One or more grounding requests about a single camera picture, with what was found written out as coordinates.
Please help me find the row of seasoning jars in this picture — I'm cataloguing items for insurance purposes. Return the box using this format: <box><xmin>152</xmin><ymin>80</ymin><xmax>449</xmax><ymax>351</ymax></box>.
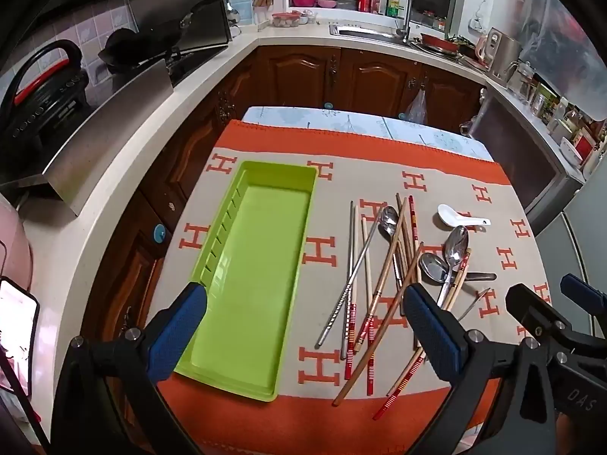
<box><xmin>531</xmin><ymin>83</ymin><xmax>607</xmax><ymax>152</ymax></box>

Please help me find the glass teapot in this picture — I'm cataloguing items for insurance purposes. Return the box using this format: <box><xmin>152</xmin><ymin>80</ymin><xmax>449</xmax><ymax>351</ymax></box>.
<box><xmin>505</xmin><ymin>59</ymin><xmax>536</xmax><ymax>101</ymax></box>

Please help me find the bamboo chopstick with red label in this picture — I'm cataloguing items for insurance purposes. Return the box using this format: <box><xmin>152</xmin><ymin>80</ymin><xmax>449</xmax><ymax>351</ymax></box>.
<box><xmin>386</xmin><ymin>265</ymin><xmax>470</xmax><ymax>398</ymax></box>

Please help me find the metal chopstick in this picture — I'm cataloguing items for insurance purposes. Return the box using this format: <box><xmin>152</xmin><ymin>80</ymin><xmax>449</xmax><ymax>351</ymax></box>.
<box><xmin>316</xmin><ymin>218</ymin><xmax>384</xmax><ymax>349</ymax></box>
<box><xmin>349</xmin><ymin>200</ymin><xmax>356</xmax><ymax>295</ymax></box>

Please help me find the gas stove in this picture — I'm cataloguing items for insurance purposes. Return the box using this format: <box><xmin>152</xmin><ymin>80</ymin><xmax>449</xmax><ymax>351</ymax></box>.
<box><xmin>164</xmin><ymin>42</ymin><xmax>229</xmax><ymax>88</ymax></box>

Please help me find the stainless steel kettle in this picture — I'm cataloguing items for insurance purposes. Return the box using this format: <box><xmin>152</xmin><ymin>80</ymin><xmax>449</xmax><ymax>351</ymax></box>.
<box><xmin>486</xmin><ymin>27</ymin><xmax>522</xmax><ymax>88</ymax></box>

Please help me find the brown wooden chopstick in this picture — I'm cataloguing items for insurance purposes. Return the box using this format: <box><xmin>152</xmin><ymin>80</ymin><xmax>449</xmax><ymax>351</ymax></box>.
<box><xmin>332</xmin><ymin>243</ymin><xmax>425</xmax><ymax>407</ymax></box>
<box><xmin>395</xmin><ymin>193</ymin><xmax>420</xmax><ymax>290</ymax></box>

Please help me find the pile of chopsticks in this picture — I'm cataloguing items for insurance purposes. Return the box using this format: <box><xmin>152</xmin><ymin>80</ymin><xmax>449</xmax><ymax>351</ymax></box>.
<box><xmin>372</xmin><ymin>246</ymin><xmax>472</xmax><ymax>422</ymax></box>

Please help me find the chrome faucet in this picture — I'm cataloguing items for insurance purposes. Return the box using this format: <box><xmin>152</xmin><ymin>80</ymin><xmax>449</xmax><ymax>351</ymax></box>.
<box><xmin>393</xmin><ymin>0</ymin><xmax>414</xmax><ymax>41</ymax></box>

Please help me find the grey refrigerator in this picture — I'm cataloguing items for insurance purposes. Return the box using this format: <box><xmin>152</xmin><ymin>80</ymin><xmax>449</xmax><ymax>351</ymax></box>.
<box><xmin>536</xmin><ymin>171</ymin><xmax>607</xmax><ymax>342</ymax></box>

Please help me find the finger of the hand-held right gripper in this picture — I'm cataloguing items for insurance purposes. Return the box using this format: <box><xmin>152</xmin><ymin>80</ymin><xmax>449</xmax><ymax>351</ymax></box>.
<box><xmin>561</xmin><ymin>274</ymin><xmax>607</xmax><ymax>316</ymax></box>
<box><xmin>505</xmin><ymin>283</ymin><xmax>574</xmax><ymax>347</ymax></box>

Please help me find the stainless steel cabinet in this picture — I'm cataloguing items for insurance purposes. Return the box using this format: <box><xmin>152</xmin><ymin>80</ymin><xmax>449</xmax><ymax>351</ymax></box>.
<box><xmin>472</xmin><ymin>86</ymin><xmax>586</xmax><ymax>233</ymax></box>

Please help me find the red-striped cream chopstick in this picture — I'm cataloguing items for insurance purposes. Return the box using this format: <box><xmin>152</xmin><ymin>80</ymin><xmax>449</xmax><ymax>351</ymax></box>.
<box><xmin>355</xmin><ymin>212</ymin><xmax>409</xmax><ymax>355</ymax></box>
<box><xmin>408</xmin><ymin>194</ymin><xmax>424</xmax><ymax>290</ymax></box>
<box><xmin>340</xmin><ymin>289</ymin><xmax>357</xmax><ymax>361</ymax></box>
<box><xmin>361</xmin><ymin>217</ymin><xmax>375</xmax><ymax>396</ymax></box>

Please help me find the red pan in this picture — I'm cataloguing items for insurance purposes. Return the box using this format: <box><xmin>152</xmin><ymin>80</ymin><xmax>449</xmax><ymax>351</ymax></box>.
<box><xmin>420</xmin><ymin>33</ymin><xmax>460</xmax><ymax>54</ymax></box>

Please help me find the metal soup spoon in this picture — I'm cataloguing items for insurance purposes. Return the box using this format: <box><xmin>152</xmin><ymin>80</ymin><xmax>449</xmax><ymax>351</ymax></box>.
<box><xmin>418</xmin><ymin>252</ymin><xmax>498</xmax><ymax>286</ymax></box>

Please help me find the smartphone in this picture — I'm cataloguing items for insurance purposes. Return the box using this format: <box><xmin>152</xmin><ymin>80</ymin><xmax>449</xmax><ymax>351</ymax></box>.
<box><xmin>0</xmin><ymin>276</ymin><xmax>39</xmax><ymax>398</ymax></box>

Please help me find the metal fork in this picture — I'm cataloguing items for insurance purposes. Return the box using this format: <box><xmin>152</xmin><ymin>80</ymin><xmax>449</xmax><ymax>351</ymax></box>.
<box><xmin>458</xmin><ymin>287</ymin><xmax>492</xmax><ymax>322</ymax></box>

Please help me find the green plastic tray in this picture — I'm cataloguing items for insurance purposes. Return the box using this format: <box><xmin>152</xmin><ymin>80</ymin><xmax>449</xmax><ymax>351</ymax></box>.
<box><xmin>173</xmin><ymin>160</ymin><xmax>318</xmax><ymax>403</ymax></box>

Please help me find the orange patterned cloth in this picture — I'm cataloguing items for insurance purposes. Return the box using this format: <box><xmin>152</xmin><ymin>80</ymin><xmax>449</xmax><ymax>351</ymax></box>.
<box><xmin>156</xmin><ymin>118</ymin><xmax>553</xmax><ymax>455</ymax></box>

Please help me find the black wok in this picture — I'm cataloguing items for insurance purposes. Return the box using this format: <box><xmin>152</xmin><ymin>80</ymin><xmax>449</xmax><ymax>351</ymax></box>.
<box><xmin>97</xmin><ymin>27</ymin><xmax>187</xmax><ymax>70</ymax></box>

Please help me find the stainless steel sink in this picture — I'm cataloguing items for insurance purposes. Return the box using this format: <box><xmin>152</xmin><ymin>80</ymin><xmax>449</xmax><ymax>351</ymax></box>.
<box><xmin>329</xmin><ymin>24</ymin><xmax>418</xmax><ymax>46</ymax></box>

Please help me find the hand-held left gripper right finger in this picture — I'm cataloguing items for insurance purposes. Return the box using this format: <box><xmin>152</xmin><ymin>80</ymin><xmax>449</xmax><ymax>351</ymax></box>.
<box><xmin>403</xmin><ymin>283</ymin><xmax>558</xmax><ymax>455</ymax></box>

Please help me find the black handled cooking appliance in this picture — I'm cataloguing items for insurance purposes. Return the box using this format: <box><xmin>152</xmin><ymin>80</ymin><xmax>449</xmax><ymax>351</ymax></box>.
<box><xmin>0</xmin><ymin>40</ymin><xmax>91</xmax><ymax>185</ymax></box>

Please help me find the clear plastic bag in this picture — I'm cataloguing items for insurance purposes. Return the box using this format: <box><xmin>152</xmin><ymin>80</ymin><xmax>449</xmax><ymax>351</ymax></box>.
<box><xmin>407</xmin><ymin>89</ymin><xmax>428</xmax><ymax>125</ymax></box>

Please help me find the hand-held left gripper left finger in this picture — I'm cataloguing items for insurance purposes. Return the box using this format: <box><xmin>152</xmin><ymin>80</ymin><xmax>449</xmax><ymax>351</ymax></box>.
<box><xmin>50</xmin><ymin>282</ymin><xmax>209</xmax><ymax>455</ymax></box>

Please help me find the black frying pan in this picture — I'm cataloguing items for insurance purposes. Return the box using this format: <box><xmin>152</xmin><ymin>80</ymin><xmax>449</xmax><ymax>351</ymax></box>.
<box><xmin>179</xmin><ymin>0</ymin><xmax>248</xmax><ymax>30</ymax></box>

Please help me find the pink appliance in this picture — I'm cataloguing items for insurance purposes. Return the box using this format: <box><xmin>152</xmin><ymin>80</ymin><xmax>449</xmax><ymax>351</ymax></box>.
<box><xmin>0</xmin><ymin>194</ymin><xmax>31</xmax><ymax>290</ymax></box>

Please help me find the stainless steel splash guard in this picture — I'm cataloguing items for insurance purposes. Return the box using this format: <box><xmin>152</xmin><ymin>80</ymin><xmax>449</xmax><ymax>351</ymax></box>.
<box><xmin>42</xmin><ymin>59</ymin><xmax>174</xmax><ymax>217</ymax></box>

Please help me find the small metal spoon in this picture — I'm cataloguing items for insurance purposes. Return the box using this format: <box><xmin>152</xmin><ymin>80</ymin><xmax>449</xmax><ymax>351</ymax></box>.
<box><xmin>378</xmin><ymin>206</ymin><xmax>407</xmax><ymax>317</ymax></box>

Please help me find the large metal spoon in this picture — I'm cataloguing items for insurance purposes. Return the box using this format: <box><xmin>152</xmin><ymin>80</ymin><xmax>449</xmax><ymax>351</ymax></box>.
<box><xmin>435</xmin><ymin>225</ymin><xmax>470</xmax><ymax>309</ymax></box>

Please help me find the white ceramic spoon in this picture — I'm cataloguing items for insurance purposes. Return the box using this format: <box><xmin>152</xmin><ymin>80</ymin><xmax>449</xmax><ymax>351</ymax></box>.
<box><xmin>437</xmin><ymin>204</ymin><xmax>492</xmax><ymax>227</ymax></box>

